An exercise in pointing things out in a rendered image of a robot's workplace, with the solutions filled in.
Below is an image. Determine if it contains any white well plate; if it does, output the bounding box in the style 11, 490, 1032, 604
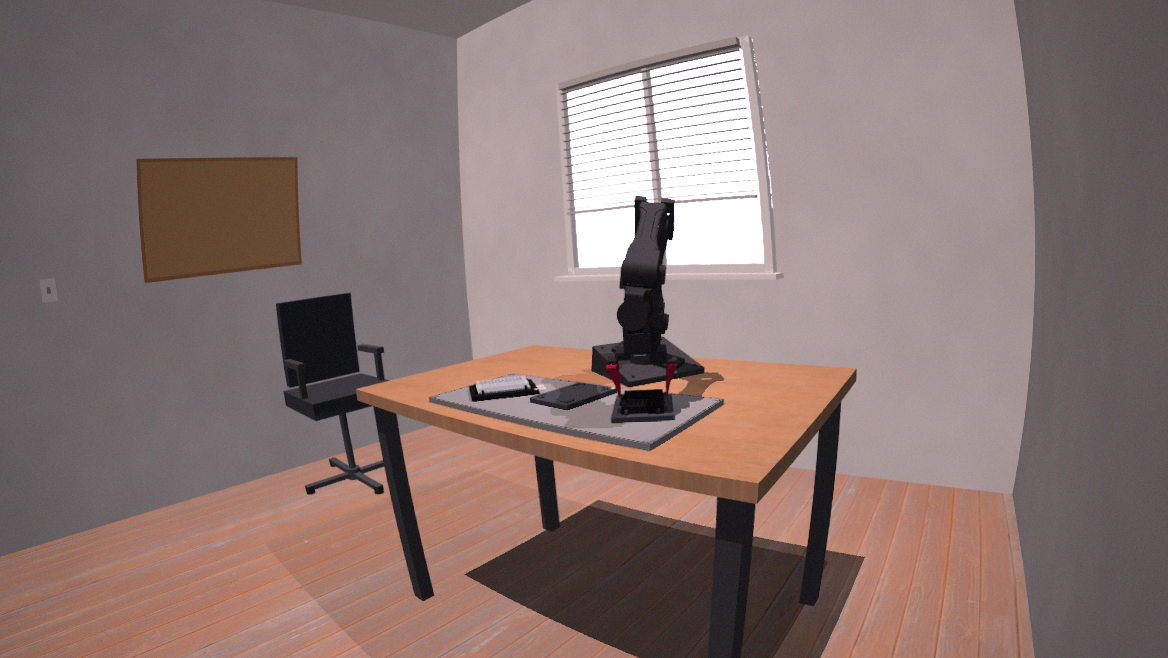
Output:
477, 376, 531, 395

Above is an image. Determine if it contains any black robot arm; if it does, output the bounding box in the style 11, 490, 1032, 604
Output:
612, 196, 675, 365

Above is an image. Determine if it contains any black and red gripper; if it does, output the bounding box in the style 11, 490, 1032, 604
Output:
606, 321, 677, 399

